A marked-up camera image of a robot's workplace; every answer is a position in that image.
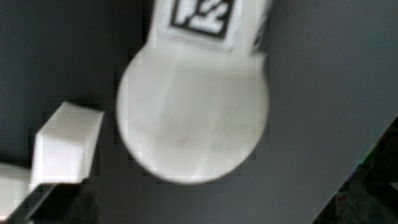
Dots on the white frame wall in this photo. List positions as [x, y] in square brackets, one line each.
[64, 146]

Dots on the white lamp bulb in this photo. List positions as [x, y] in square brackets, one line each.
[192, 98]

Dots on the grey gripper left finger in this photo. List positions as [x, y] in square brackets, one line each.
[59, 204]

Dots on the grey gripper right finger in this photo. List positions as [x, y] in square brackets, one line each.
[366, 203]

